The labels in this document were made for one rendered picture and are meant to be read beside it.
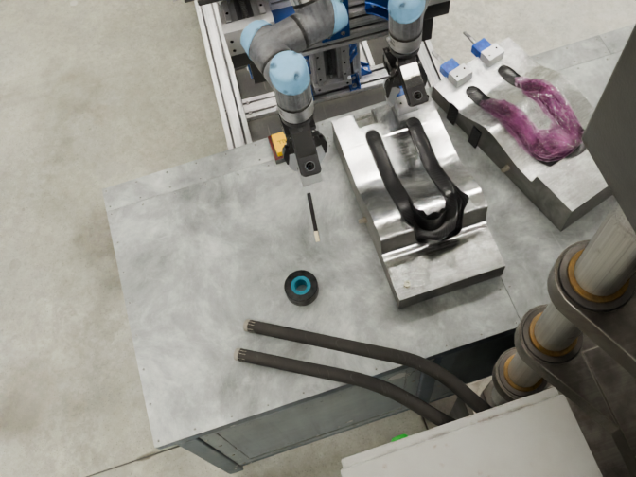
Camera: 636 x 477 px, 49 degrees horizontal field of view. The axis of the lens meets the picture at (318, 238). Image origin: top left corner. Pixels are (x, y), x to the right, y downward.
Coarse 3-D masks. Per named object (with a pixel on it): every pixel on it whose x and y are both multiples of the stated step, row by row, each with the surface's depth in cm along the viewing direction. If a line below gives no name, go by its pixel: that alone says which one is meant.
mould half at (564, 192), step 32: (480, 64) 185; (512, 64) 185; (448, 96) 182; (512, 96) 178; (576, 96) 175; (480, 128) 175; (544, 128) 173; (512, 160) 170; (576, 160) 165; (544, 192) 166; (576, 192) 162; (608, 192) 167
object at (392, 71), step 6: (384, 48) 167; (390, 48) 159; (384, 54) 167; (390, 54) 166; (396, 54) 159; (402, 54) 158; (408, 54) 158; (414, 54) 159; (390, 60) 165; (396, 60) 165; (384, 66) 171; (390, 66) 165; (396, 66) 165; (420, 66) 165; (390, 72) 168; (396, 72) 164; (420, 72) 166; (396, 78) 165; (396, 84) 167
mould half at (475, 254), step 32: (352, 128) 176; (384, 128) 176; (352, 160) 173; (416, 160) 172; (448, 160) 171; (384, 192) 167; (416, 192) 164; (480, 192) 161; (384, 224) 159; (480, 224) 165; (384, 256) 164; (416, 256) 164; (448, 256) 163; (480, 256) 162; (416, 288) 160; (448, 288) 162
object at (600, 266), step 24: (624, 216) 70; (600, 240) 77; (624, 240) 72; (576, 264) 86; (600, 264) 79; (624, 264) 76; (600, 288) 83; (552, 312) 98; (552, 336) 103; (576, 336) 102; (528, 384) 129
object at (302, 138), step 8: (296, 128) 150; (304, 128) 150; (296, 136) 150; (304, 136) 150; (312, 136) 150; (296, 144) 150; (304, 144) 150; (312, 144) 150; (296, 152) 150; (304, 152) 150; (312, 152) 150; (304, 160) 150; (312, 160) 150; (304, 168) 150; (312, 168) 150; (320, 168) 151; (304, 176) 151
